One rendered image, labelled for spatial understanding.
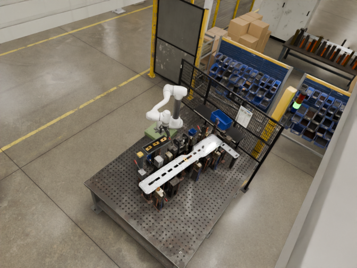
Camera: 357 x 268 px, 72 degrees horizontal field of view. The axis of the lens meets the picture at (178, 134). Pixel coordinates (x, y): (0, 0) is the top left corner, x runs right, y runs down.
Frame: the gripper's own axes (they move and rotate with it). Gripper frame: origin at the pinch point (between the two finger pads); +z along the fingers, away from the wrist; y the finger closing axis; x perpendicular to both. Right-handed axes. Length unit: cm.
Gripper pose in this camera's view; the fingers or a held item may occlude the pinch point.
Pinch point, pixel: (163, 135)
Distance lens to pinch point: 319.3
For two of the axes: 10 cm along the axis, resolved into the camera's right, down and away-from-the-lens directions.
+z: -1.3, 6.8, 7.3
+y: 6.7, 6.0, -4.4
